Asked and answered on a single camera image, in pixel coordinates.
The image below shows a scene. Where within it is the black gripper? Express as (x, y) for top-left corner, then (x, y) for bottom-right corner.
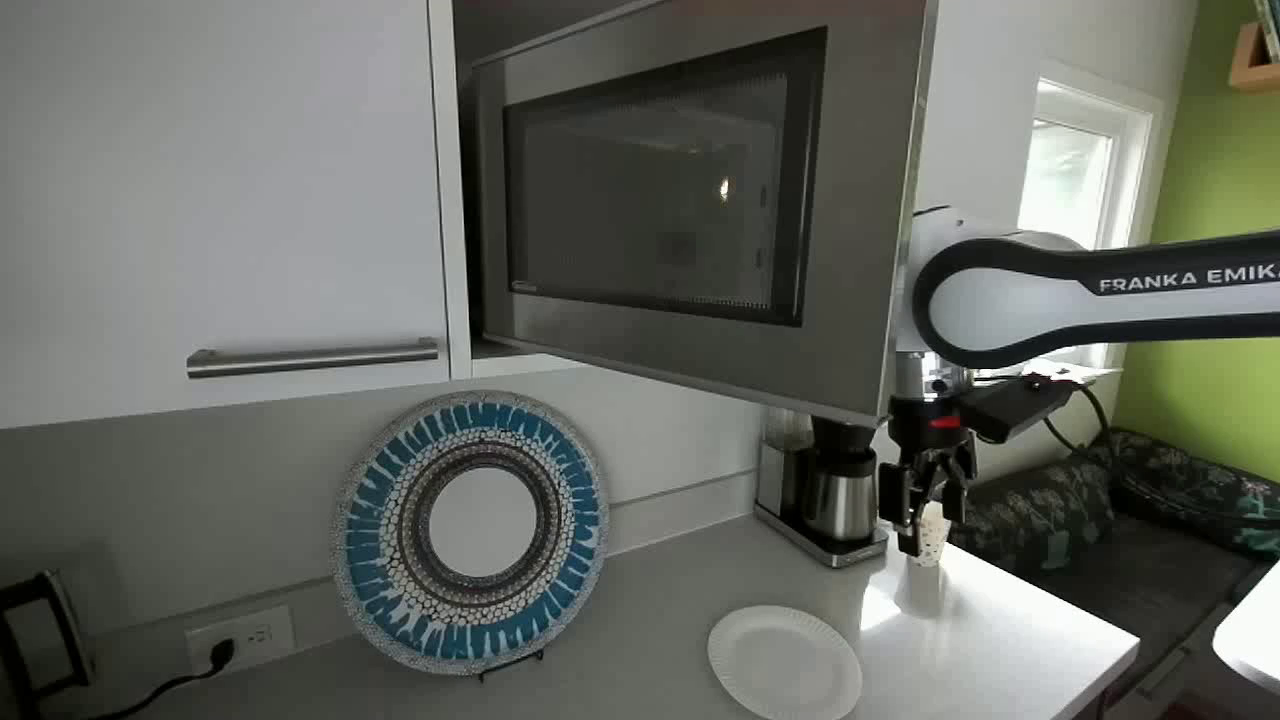
(886, 354), (971, 556)

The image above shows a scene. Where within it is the small white plate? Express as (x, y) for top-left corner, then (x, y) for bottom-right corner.
(707, 603), (863, 720)

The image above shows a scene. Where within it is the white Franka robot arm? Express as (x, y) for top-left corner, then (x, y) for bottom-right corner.
(880, 209), (1280, 563)

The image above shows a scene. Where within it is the blue patterned decorative plate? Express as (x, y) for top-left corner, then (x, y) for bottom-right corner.
(333, 393), (609, 676)

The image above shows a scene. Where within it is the white upper cabinet door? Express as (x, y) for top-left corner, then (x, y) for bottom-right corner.
(0, 0), (450, 430)

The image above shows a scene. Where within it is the white paper cup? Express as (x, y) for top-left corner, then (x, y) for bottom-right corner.
(914, 501), (951, 568)

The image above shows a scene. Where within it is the black steel coffee maker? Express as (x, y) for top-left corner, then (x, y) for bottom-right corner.
(752, 420), (883, 568)

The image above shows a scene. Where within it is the dark floral bench cushion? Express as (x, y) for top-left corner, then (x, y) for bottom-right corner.
(951, 430), (1280, 577)

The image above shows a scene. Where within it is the black tablet device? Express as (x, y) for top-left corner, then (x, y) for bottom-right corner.
(0, 571), (93, 720)

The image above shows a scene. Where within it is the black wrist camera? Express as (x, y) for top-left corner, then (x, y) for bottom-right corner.
(959, 377), (1070, 446)

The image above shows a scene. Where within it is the steel cabinet handle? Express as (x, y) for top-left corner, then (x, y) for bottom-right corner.
(189, 338), (441, 380)

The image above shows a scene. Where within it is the white wall outlet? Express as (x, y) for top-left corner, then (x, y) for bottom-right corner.
(183, 608), (291, 676)

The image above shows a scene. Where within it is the black power cable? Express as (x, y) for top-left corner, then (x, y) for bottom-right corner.
(81, 641), (241, 720)

